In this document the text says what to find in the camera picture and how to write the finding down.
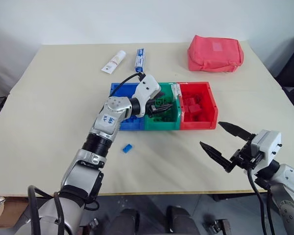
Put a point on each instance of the dark rounded shape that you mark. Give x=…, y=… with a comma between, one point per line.
x=126, y=221
x=181, y=220

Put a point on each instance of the brown cardboard box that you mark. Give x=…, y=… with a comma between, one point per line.
x=7, y=214

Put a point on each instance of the green plastic bin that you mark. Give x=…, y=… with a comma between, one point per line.
x=161, y=124

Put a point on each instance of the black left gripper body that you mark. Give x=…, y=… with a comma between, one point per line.
x=152, y=109

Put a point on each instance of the white cream tube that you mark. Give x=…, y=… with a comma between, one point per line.
x=114, y=61

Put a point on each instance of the blue toy block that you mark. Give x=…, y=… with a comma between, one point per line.
x=127, y=148

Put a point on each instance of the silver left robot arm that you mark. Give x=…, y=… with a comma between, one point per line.
x=105, y=122

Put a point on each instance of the pink fabric pouch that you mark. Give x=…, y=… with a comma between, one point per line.
x=215, y=52

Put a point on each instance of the small metal bracket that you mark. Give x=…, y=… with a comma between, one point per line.
x=219, y=226
x=93, y=223

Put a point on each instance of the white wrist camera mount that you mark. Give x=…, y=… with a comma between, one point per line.
x=267, y=144
x=145, y=88

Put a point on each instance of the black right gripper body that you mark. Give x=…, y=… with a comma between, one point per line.
x=245, y=154

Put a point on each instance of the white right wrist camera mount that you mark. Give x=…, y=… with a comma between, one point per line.
x=267, y=144

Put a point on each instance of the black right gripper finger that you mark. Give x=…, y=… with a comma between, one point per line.
x=235, y=129
x=214, y=153

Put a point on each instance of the blue white toothpaste box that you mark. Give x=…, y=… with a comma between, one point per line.
x=140, y=60

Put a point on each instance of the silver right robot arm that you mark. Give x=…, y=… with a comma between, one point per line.
x=287, y=191

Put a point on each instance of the red toy block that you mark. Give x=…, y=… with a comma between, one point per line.
x=188, y=101
x=194, y=109

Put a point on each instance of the blue plastic bin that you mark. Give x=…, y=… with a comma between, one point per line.
x=125, y=89

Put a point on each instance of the red plastic bin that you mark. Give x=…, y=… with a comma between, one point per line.
x=198, y=124

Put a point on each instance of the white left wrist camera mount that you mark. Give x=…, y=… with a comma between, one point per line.
x=145, y=88

